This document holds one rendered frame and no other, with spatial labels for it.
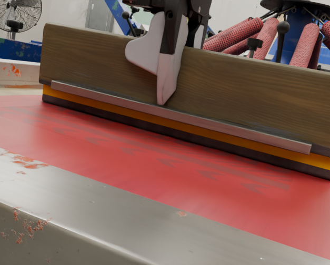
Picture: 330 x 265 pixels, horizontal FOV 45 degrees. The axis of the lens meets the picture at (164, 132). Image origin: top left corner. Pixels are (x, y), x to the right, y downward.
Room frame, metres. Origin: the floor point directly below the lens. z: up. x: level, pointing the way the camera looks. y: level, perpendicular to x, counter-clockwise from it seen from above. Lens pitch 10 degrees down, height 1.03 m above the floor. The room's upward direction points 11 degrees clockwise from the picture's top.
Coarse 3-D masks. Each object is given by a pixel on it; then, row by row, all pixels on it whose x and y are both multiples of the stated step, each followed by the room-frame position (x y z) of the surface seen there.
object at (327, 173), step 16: (48, 96) 0.49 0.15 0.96; (96, 112) 0.47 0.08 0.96; (112, 112) 0.46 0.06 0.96; (144, 128) 0.44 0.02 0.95; (160, 128) 0.43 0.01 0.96; (208, 144) 0.41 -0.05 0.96; (224, 144) 0.41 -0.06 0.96; (272, 160) 0.39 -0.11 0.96; (288, 160) 0.38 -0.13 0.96; (320, 176) 0.37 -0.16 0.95
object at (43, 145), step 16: (0, 96) 0.47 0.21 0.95; (16, 96) 0.50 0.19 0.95; (32, 96) 0.52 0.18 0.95; (0, 128) 0.32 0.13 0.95; (16, 128) 0.33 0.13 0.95; (32, 128) 0.34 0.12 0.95; (0, 144) 0.27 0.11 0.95; (16, 144) 0.28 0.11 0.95; (32, 144) 0.29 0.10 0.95; (48, 144) 0.30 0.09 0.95; (64, 144) 0.31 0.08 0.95; (80, 144) 0.32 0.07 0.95; (48, 160) 0.26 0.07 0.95
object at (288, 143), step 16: (96, 96) 0.44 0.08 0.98; (112, 96) 0.43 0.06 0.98; (144, 112) 0.42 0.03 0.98; (160, 112) 0.41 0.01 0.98; (176, 112) 0.40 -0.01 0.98; (208, 128) 0.39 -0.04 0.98; (224, 128) 0.38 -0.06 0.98; (240, 128) 0.38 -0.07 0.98; (272, 144) 0.37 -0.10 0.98; (288, 144) 0.36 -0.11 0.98; (304, 144) 0.35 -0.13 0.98
